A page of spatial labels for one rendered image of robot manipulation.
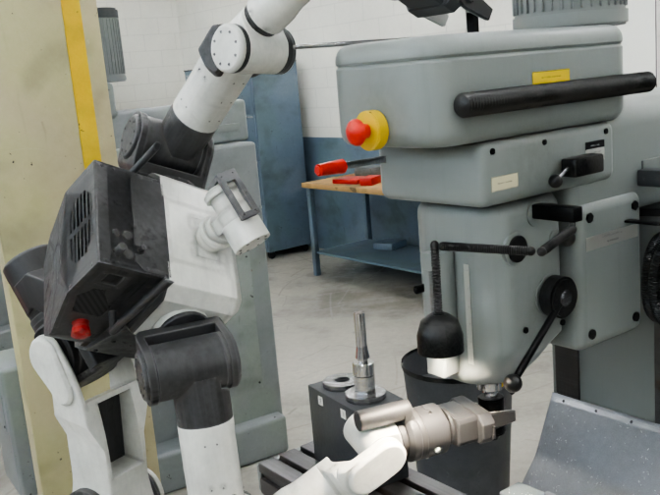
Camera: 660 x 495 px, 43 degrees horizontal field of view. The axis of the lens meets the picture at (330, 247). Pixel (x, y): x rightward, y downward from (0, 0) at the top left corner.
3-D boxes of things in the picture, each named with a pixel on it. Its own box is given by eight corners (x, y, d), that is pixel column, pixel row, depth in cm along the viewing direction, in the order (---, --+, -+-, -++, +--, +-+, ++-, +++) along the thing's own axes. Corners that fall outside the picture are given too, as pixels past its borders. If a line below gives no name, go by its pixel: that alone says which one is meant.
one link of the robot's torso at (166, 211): (9, 388, 141) (116, 288, 120) (12, 221, 159) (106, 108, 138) (163, 409, 160) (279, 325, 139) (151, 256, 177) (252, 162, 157)
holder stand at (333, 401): (363, 494, 182) (357, 407, 178) (313, 459, 201) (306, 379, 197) (410, 477, 188) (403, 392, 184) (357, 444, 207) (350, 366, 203)
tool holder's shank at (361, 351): (368, 357, 187) (364, 309, 184) (371, 362, 183) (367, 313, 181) (355, 359, 186) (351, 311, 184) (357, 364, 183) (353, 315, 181)
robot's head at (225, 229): (220, 265, 140) (251, 238, 135) (190, 213, 142) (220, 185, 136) (246, 256, 145) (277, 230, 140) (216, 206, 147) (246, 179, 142)
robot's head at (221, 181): (221, 242, 141) (236, 222, 135) (194, 198, 142) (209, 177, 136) (250, 228, 144) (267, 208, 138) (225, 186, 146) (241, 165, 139)
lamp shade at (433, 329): (409, 355, 131) (406, 316, 130) (431, 341, 137) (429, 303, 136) (451, 360, 127) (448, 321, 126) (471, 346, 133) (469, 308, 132)
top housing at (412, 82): (438, 150, 118) (431, 33, 115) (326, 147, 139) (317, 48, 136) (634, 118, 146) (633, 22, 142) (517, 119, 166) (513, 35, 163)
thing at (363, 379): (373, 386, 189) (371, 360, 188) (377, 394, 184) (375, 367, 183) (353, 389, 188) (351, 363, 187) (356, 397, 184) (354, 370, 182)
